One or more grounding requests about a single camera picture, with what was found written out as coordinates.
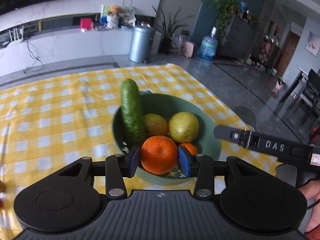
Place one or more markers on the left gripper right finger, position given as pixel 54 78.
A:
pixel 204 169

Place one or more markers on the pink piggy heater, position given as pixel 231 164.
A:
pixel 187 49

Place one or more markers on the green cucumber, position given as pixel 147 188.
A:
pixel 131 112

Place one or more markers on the hanging ivy plant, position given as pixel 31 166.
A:
pixel 225 10

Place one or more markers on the orange tangerine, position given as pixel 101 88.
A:
pixel 159 155
pixel 190 147

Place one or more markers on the small brown longan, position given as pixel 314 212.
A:
pixel 2 187

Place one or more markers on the large yellow-green citrus fruit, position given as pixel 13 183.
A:
pixel 155 125

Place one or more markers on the teddy bear toy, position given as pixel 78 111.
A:
pixel 112 17

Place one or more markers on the white marble tv cabinet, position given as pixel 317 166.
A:
pixel 64 45

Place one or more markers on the silver trash bin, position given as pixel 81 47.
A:
pixel 142 40

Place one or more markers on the white wifi router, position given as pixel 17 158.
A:
pixel 16 36

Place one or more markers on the potted green plant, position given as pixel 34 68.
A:
pixel 168 26

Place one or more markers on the dark grey sideboard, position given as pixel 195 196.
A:
pixel 238 40

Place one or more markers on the green colander bowl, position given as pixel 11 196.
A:
pixel 205 141

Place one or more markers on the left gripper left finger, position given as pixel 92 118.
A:
pixel 115 168

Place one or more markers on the yellow checkered tablecloth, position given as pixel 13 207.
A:
pixel 48 124

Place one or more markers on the red box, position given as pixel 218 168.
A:
pixel 86 23

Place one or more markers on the person right hand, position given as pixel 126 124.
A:
pixel 311 190

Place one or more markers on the yellow-green pear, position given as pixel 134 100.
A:
pixel 183 127

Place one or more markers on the blue water jug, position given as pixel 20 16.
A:
pixel 208 47

